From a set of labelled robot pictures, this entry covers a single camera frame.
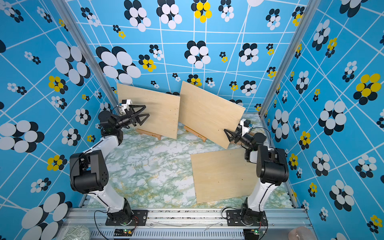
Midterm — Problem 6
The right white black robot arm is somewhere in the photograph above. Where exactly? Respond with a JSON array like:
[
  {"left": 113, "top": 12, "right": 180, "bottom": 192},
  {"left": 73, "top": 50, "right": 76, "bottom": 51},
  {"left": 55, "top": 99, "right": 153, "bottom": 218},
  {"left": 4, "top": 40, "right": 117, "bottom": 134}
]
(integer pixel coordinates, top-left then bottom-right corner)
[{"left": 224, "top": 129, "right": 289, "bottom": 226}]

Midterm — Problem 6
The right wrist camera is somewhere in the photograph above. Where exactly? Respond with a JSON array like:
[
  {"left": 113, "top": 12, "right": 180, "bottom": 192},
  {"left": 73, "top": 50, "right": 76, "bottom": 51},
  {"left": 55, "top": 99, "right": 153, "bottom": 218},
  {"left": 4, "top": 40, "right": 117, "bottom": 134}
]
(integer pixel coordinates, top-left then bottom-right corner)
[{"left": 240, "top": 119, "right": 253, "bottom": 135}]

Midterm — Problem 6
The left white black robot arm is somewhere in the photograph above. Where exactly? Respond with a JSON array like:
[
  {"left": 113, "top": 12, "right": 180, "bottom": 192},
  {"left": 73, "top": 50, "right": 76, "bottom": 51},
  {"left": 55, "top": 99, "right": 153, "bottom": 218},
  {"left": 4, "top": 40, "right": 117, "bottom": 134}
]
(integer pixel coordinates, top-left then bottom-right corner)
[{"left": 70, "top": 100, "right": 150, "bottom": 226}]

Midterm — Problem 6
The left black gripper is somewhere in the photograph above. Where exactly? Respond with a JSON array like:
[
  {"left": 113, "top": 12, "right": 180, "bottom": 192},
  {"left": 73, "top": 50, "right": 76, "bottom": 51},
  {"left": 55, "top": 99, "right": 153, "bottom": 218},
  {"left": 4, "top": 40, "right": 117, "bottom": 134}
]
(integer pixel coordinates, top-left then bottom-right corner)
[{"left": 114, "top": 108, "right": 149, "bottom": 133}]

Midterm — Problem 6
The black mounting plate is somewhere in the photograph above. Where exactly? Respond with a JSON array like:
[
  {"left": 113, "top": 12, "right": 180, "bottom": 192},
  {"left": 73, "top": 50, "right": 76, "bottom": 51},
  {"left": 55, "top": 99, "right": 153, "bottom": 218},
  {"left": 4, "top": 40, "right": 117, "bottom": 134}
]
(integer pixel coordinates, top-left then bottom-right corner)
[
  {"left": 105, "top": 210, "right": 149, "bottom": 226},
  {"left": 226, "top": 210, "right": 268, "bottom": 228}
]

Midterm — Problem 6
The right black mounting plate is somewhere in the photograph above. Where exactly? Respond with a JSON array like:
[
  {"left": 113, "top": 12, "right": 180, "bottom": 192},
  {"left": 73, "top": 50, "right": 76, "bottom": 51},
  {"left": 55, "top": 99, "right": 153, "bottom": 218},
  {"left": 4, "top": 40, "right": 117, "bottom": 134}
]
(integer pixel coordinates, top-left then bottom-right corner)
[{"left": 226, "top": 210, "right": 268, "bottom": 228}]

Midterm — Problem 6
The wooden easel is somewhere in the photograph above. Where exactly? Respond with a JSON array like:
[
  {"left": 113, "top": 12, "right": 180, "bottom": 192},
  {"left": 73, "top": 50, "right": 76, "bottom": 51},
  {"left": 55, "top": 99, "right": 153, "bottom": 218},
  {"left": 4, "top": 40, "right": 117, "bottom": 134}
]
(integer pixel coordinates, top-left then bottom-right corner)
[
  {"left": 184, "top": 126, "right": 207, "bottom": 143},
  {"left": 136, "top": 129, "right": 162, "bottom": 140}
]

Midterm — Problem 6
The green patterned round object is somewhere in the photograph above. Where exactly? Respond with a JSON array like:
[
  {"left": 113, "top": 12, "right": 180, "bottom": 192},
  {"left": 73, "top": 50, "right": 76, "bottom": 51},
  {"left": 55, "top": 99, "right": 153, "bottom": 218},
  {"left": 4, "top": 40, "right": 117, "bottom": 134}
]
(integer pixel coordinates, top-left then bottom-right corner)
[{"left": 63, "top": 225, "right": 91, "bottom": 240}]

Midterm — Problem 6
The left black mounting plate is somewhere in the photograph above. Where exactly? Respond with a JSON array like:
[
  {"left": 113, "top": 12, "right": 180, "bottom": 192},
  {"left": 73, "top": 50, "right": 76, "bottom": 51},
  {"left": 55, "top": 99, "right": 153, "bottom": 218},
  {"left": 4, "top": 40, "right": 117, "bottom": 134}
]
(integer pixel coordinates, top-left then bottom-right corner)
[{"left": 105, "top": 210, "right": 149, "bottom": 226}]

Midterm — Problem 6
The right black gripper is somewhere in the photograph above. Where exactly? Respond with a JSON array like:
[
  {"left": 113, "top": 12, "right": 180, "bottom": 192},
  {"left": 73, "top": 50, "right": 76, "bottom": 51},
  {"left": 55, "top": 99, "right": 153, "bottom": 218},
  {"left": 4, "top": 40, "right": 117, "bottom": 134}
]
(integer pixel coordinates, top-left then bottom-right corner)
[{"left": 225, "top": 123, "right": 253, "bottom": 152}]

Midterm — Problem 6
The pink round object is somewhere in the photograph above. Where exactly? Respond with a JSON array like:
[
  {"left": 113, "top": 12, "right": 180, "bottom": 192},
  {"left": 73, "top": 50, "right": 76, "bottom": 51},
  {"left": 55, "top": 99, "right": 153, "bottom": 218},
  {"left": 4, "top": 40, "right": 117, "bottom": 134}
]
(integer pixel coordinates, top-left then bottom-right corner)
[{"left": 288, "top": 227, "right": 317, "bottom": 240}]

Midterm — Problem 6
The plywood board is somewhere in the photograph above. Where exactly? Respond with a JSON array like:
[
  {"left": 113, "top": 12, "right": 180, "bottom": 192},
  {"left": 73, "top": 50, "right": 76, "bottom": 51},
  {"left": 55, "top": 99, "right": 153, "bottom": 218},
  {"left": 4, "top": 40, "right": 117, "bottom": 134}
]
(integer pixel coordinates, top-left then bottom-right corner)
[
  {"left": 117, "top": 84, "right": 180, "bottom": 139},
  {"left": 179, "top": 82, "right": 245, "bottom": 149},
  {"left": 191, "top": 148, "right": 259, "bottom": 204}
]

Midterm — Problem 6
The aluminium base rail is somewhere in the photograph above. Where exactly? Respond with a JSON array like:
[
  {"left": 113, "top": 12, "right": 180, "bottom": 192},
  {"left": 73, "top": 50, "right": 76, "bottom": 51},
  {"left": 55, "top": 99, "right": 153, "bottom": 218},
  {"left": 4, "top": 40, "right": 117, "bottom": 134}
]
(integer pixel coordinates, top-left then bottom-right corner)
[{"left": 57, "top": 208, "right": 318, "bottom": 240}]

